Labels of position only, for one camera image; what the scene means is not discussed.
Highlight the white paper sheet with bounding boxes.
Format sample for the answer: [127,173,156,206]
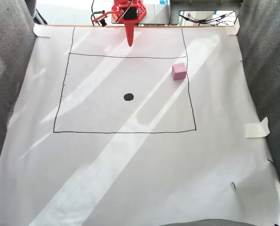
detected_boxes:
[0,24,280,226]

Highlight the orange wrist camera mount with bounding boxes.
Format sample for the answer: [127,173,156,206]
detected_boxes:
[91,9,118,28]

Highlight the thin black motor cable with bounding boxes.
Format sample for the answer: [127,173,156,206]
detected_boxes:
[116,0,134,23]

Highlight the pink foam cube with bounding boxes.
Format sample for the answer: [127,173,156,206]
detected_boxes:
[171,62,187,81]

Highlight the red and black wires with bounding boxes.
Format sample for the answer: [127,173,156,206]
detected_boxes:
[178,11,235,26]

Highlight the black camera cable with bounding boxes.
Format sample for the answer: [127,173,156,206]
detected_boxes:
[91,0,106,24]

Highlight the grey foam wall panel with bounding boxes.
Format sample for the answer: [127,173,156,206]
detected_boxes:
[0,0,37,197]
[236,0,280,212]

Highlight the white folded tape piece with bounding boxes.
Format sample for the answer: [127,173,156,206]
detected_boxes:
[245,116,271,139]

